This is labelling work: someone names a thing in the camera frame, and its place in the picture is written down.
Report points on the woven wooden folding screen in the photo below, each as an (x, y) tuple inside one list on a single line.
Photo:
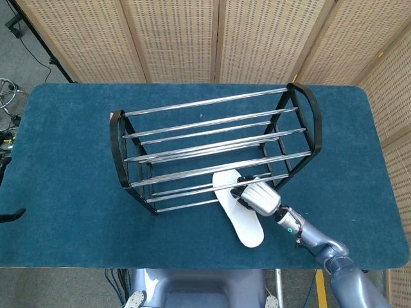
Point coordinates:
[(180, 38)]

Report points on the black stand with caster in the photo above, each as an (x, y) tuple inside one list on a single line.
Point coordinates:
[(41, 43)]

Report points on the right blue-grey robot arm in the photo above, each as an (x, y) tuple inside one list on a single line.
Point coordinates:
[(321, 244)]

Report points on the chrome stool base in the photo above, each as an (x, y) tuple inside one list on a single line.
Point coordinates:
[(9, 91)]

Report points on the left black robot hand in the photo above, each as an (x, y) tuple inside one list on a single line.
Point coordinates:
[(11, 216)]

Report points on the blue carpet mat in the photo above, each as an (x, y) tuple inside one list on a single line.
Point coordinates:
[(64, 192)]

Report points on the white slipper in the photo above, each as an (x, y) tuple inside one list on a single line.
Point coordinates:
[(247, 231)]

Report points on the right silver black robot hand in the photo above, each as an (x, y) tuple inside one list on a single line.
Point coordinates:
[(260, 199)]

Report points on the blue-grey robot torso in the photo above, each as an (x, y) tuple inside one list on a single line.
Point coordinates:
[(199, 288)]

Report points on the yellow floor tape strip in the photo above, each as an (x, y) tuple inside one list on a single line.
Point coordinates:
[(321, 288)]

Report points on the black chrome shoe rack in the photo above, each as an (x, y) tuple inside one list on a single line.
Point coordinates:
[(221, 168)]

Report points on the silver table leg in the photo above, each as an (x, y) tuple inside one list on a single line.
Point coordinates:
[(278, 285)]

